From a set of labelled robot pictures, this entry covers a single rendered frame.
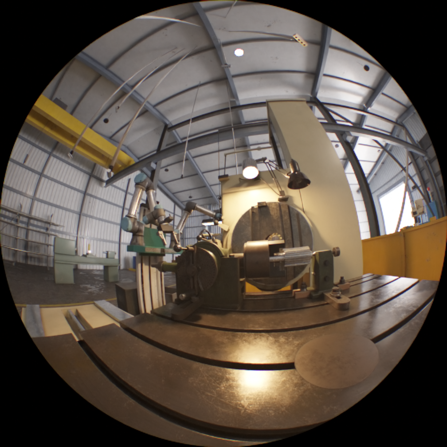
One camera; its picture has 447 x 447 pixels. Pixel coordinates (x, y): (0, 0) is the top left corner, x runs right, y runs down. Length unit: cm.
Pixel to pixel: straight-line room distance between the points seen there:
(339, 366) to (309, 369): 6
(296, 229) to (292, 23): 736
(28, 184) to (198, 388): 987
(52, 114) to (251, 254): 815
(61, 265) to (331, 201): 621
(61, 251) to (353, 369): 578
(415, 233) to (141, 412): 250
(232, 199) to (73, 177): 983
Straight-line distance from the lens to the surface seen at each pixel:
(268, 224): 94
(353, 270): 129
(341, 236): 122
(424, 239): 233
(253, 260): 62
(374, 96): 1147
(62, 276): 569
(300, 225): 98
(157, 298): 178
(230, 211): 112
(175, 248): 47
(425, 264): 236
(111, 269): 637
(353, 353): 38
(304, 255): 70
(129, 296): 171
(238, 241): 96
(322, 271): 72
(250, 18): 702
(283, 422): 26
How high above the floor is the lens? 124
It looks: 13 degrees up
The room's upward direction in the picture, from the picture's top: 2 degrees counter-clockwise
